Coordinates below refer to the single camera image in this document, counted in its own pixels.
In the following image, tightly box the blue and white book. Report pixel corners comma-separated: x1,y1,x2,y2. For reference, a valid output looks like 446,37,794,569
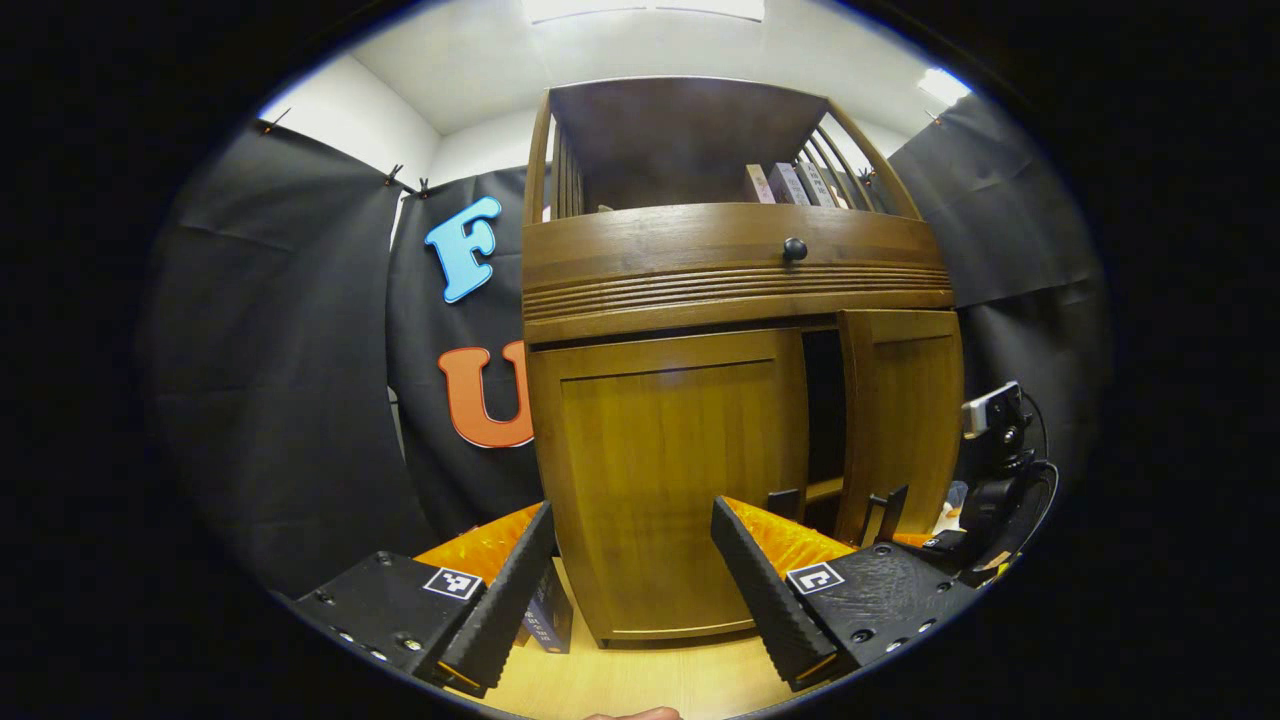
520,560,574,654

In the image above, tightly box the wooden cabinet door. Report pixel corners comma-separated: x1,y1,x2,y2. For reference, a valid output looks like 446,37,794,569
528,328,811,641
835,308,966,546

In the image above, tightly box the small ceiling light panel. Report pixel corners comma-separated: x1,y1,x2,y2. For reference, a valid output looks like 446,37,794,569
918,68,971,106

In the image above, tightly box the large ceiling light panel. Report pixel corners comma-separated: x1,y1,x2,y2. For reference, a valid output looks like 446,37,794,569
520,0,766,23

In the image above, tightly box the black backdrop cloth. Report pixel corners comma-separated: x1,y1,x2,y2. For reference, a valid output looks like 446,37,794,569
140,95,1111,601

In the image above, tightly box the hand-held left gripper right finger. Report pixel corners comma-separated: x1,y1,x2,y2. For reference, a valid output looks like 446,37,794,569
710,495,983,694

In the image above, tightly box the wooden double-door shoe cabinet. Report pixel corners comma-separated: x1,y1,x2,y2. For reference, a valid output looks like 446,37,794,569
520,76,966,649

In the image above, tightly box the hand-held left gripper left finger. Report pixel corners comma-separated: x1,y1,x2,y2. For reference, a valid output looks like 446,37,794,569
288,500,559,699

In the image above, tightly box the wooden cabinet drawer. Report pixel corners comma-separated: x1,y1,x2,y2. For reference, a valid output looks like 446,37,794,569
522,203,946,291

